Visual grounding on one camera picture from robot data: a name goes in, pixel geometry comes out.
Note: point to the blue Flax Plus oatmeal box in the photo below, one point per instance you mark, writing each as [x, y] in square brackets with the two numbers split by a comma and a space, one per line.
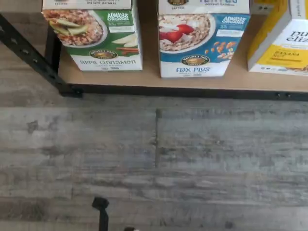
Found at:
[197, 41]

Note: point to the black metal shelf rack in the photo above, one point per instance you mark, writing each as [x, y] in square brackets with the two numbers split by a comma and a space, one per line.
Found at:
[168, 92]

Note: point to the green apple cinnamon oatmeal box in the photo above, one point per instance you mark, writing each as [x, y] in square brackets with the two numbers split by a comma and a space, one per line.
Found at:
[101, 36]

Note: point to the yellow purely elizabeth box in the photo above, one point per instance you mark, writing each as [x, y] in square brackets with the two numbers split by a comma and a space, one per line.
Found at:
[263, 6]
[284, 53]

